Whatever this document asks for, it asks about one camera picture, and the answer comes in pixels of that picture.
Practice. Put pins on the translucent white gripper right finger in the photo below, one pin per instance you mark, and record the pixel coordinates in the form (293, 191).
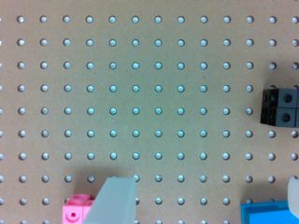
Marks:
(293, 195)

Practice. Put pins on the black block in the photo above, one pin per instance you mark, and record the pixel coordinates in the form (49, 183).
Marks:
(280, 107)

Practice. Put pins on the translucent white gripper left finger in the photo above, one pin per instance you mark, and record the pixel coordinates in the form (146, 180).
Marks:
(115, 203)

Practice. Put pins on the pink block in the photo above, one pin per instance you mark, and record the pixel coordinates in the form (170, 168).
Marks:
(76, 208)

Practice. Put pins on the blue block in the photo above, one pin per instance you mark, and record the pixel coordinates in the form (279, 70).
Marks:
(277, 212)

